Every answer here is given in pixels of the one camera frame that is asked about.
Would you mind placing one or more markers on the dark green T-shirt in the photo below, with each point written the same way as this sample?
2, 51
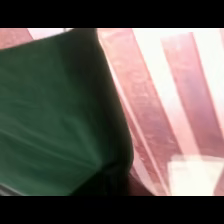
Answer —
56, 116

